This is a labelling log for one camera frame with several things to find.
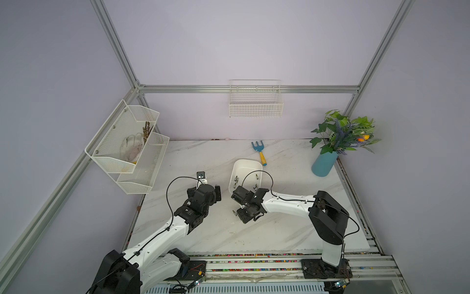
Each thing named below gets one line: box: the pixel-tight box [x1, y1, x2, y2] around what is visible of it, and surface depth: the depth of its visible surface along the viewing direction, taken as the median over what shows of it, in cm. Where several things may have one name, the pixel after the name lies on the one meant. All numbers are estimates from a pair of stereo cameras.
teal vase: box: [311, 150, 339, 178], surface depth 106 cm
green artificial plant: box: [309, 109, 382, 155], surface depth 83 cm
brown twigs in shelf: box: [142, 121, 154, 144], surface depth 83 cm
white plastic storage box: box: [228, 159, 263, 194], surface depth 106 cm
